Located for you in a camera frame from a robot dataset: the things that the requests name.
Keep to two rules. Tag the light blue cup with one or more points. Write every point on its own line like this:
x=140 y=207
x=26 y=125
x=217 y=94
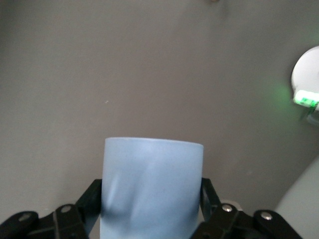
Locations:
x=152 y=186

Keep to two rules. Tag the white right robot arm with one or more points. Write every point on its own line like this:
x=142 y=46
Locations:
x=306 y=69

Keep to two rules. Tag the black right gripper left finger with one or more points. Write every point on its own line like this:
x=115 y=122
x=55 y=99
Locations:
x=92 y=199

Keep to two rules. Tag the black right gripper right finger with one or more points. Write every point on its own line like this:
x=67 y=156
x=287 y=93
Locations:
x=209 y=196

